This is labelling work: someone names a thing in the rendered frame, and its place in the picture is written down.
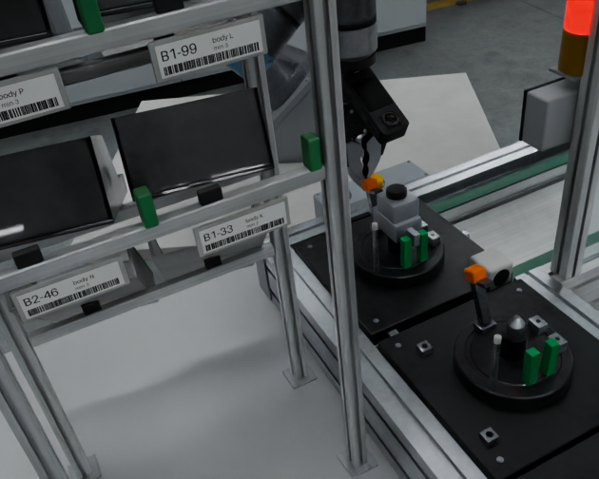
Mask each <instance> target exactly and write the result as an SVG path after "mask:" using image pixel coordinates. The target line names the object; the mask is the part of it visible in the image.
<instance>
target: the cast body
mask: <svg viewBox="0 0 599 479"><path fill-rule="evenodd" d="M373 214H374V222H377V227H378V228H380V229H381V230H382V231H383V232H384V233H385V234H386V235H387V236H388V237H389V238H390V239H392V240H393V241H394V242H395V243H400V238H402V237H405V236H408V237H409V238H410V239H411V240H412V245H413V246H414V247H416V246H418V245H419V244H420V234H419V233H418V232H417V231H419V230H421V217H420V216H419V215H418V214H419V199H418V197H417V196H416V195H414V194H413V193H412V192H411V191H409V190H408V189H407V187H406V186H404V185H403V184H400V183H394V184H391V185H389V186H388V187H387V188H386V190H385V191H383V192H380V193H377V206H374V207H373Z"/></svg>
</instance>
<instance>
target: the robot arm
mask: <svg viewBox="0 0 599 479"><path fill-rule="evenodd" d="M336 3H337V18H338V44H339V59H340V72H341V86H342V101H343V114H344V128H345V142H346V156H347V170H348V175H349V176H350V178H351V179H352V180H353V181H354V182H355V183H356V184H357V185H359V186H360V187H362V186H361V181H362V180H365V179H368V178H371V177H372V175H373V173H374V172H375V170H376V168H377V165H378V163H379V160H380V157H381V156H382V155H383V152H384V149H385V146H386V144H387V143H388V142H391V141H393V140H396V139H398V138H400V137H403V136H404V135H405V133H406V130H407V128H408V125H409V121H408V120H407V118H406V117H405V116H404V114H403V113H402V111H401V110H400V109H399V107H398V106H397V104H396V103H395V101H394V100H393V98H392V97H391V96H390V94H389V93H388V91H387V90H386V89H385V87H384V86H383V85H382V83H381V82H380V80H379V79H378V78H377V76H376V75H375V73H374V72H373V71H372V70H371V69H370V68H369V67H370V66H372V65H373V64H374V63H375V62H376V60H377V6H376V0H336ZM259 13H261V14H262V15H263V22H264V29H265V36H266V44H267V50H268V53H266V54H263V58H264V64H265V71H266V78H267V85H268V92H269V99H270V105H271V110H272V111H275V110H276V109H278V108H279V107H280V106H282V105H283V104H284V103H285V102H286V101H287V100H288V99H289V97H290V96H291V95H292V94H293V93H294V92H295V90H296V89H297V88H298V86H299V85H300V83H301V82H302V80H303V79H304V77H305V76H306V74H307V72H308V71H309V69H310V68H309V58H308V53H307V52H306V51H304V50H302V49H299V48H295V47H293V46H290V45H287V43H288V41H289V40H290V39H291V37H292V36H293V35H294V33H295V32H296V31H297V29H298V28H299V26H300V25H301V24H302V23H303V21H304V20H305V19H304V9H303V0H300V1H297V2H293V3H289V4H285V5H282V6H278V7H274V8H271V9H267V10H260V11H258V14H259ZM226 66H228V67H229V68H230V69H232V70H233V71H234V72H236V73H237V74H238V75H239V76H241V77H242V78H243V73H242V62H241V61H239V62H236V63H232V64H228V65H226ZM358 135H361V138H360V139H357V136H358ZM360 157H361V159H362V163H363V165H362V163H361V161H360Z"/></svg>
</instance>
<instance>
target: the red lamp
mask: <svg viewBox="0 0 599 479"><path fill-rule="evenodd" d="M593 6H594V0H567V5H566V11H565V18H564V26H563V28H564V30H565V31H567V32H569V33H572V34H577V35H589V30H590V24H591V18H592V12H593Z"/></svg>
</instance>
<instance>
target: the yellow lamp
mask: <svg viewBox="0 0 599 479"><path fill-rule="evenodd" d="M588 40H589V37H588V36H587V35H577V34H572V33H569V32H567V31H565V30H564V28H563V32H562V39H561V47H560V53H559V60H558V69H559V70H560V71H561V72H563V73H565V74H568V75H571V76H583V70H584V64H585V59H586V53H587V47H588Z"/></svg>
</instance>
